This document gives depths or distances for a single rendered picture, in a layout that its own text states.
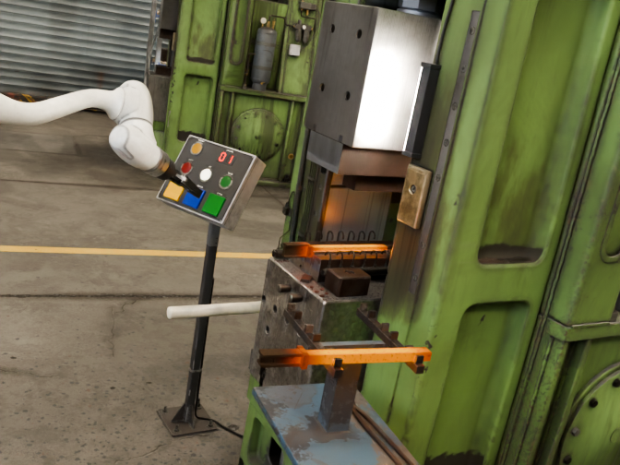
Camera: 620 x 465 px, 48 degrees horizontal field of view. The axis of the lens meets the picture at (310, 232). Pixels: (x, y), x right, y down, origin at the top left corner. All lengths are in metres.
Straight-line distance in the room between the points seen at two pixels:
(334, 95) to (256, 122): 4.93
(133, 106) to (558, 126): 1.27
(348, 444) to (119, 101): 1.22
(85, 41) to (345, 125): 8.09
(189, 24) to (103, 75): 3.28
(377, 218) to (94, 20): 7.78
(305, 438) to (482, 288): 0.69
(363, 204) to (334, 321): 0.58
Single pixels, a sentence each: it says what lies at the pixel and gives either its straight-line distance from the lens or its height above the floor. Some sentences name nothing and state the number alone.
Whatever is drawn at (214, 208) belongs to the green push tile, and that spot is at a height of 1.00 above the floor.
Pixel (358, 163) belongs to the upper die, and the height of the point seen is 1.31.
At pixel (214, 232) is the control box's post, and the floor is 0.86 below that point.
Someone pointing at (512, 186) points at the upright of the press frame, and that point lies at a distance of 2.11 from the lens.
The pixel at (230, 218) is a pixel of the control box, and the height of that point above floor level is 0.98.
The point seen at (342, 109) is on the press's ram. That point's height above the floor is 1.46.
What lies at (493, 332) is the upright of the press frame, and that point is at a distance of 2.29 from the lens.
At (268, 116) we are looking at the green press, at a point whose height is 0.71.
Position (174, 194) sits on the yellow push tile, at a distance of 2.68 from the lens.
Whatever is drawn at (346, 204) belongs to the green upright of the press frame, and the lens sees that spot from 2.52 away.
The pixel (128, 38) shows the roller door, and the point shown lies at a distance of 10.08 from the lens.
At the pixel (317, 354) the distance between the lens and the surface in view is 1.54.
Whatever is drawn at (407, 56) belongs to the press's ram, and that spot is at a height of 1.65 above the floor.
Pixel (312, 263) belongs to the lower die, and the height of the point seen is 0.96.
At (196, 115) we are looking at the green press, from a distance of 7.14.
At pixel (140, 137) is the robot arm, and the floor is 1.28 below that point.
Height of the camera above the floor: 1.70
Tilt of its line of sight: 17 degrees down
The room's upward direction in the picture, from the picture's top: 10 degrees clockwise
